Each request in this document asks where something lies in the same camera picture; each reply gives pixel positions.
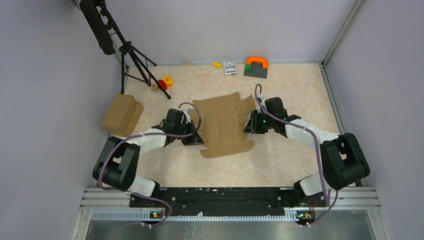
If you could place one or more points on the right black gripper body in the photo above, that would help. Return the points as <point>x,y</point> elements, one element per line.
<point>269,121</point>

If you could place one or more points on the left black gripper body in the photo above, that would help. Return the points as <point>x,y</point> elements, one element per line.
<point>185,129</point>

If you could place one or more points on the brown cardboard box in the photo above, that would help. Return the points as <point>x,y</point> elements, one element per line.
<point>122,115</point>
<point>223,120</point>

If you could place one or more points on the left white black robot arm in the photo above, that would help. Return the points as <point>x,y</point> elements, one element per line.
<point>117,163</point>

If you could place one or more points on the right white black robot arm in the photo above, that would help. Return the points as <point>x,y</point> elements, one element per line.
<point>341,161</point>

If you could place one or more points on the folded brown cardboard box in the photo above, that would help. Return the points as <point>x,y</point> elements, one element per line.
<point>122,115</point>

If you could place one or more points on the playing card deck box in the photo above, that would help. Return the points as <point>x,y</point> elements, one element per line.
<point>230,67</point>

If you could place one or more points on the grey building baseplate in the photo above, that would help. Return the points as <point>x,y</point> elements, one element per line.
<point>256,71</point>

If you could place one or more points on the small wooden cube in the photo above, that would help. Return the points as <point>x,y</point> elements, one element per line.
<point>154,88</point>

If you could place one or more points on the red round toy disc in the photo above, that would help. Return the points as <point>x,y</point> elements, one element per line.
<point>163,84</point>

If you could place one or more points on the orange arch block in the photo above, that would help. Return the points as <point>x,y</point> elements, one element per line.
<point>257,60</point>

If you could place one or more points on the yellow round toy disc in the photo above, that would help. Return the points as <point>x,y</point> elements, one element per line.
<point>168,81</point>

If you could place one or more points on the green small block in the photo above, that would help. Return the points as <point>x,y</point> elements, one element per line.
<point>247,67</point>

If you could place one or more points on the yellow small block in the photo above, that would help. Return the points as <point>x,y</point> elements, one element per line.
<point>217,64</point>

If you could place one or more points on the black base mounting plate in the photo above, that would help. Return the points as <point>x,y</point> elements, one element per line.
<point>229,201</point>

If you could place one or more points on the black camera tripod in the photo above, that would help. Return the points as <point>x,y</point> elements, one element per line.
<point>103,27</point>

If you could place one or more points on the aluminium frame rail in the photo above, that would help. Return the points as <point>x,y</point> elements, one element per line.
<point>98,204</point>

